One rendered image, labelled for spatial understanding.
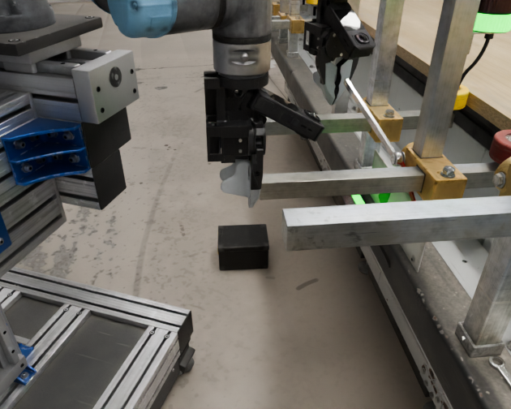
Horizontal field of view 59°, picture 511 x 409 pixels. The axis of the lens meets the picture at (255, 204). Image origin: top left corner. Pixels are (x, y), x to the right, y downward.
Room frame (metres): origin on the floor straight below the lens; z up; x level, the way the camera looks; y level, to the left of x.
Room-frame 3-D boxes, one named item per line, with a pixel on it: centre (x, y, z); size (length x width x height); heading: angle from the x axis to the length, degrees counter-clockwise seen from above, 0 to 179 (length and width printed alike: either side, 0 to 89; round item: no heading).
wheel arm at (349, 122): (0.87, -0.19, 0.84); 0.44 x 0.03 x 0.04; 96
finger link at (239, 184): (0.58, 0.02, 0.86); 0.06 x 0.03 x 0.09; 96
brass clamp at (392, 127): (0.89, -0.26, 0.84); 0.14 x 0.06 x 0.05; 6
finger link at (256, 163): (0.58, 0.00, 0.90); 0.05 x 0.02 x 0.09; 6
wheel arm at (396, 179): (0.62, -0.22, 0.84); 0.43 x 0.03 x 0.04; 96
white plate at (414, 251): (0.69, -0.25, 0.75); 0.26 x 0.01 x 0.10; 6
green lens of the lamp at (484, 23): (0.67, -0.33, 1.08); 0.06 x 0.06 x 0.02
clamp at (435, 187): (0.65, -0.29, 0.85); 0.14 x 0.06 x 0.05; 6
